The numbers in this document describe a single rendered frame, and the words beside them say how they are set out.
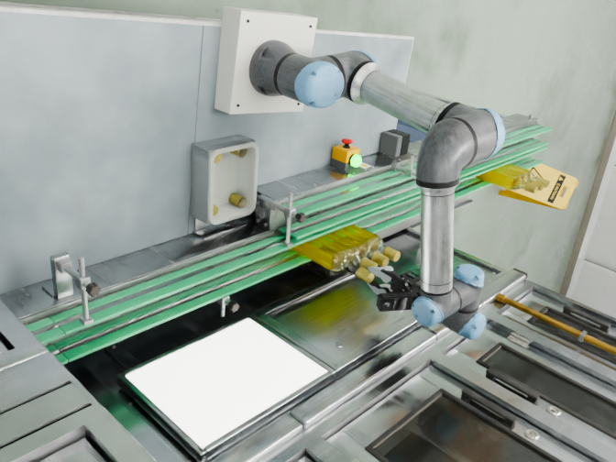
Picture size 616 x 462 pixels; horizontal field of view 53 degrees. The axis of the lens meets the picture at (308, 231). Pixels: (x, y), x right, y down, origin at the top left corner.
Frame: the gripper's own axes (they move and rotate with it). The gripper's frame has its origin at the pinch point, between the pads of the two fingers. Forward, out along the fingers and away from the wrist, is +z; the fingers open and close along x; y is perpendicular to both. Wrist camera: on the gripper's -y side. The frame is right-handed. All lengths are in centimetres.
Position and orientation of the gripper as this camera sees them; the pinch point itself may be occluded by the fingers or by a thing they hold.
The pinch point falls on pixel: (368, 276)
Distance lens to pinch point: 179.6
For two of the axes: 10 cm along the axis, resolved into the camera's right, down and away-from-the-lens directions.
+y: 7.0, -2.7, 6.7
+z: -7.1, -3.6, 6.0
